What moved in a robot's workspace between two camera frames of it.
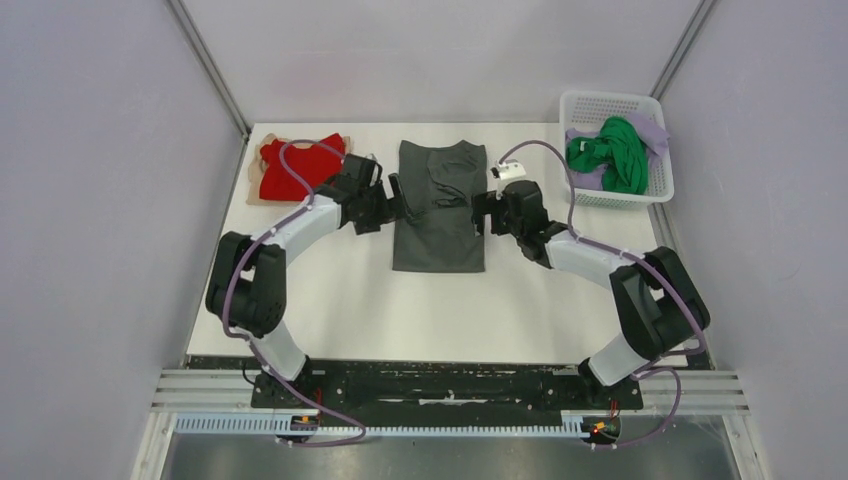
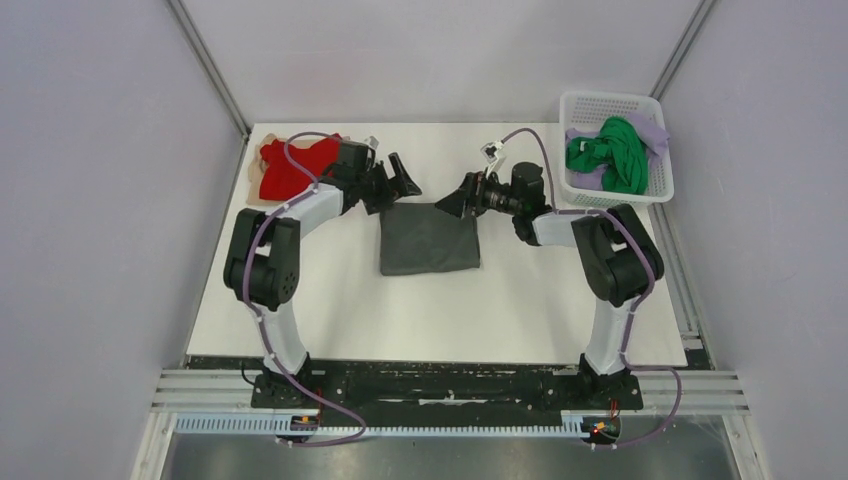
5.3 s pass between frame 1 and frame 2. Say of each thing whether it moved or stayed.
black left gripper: moved
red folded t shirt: stayed
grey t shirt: moved
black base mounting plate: stayed
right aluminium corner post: stayed
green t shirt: stayed
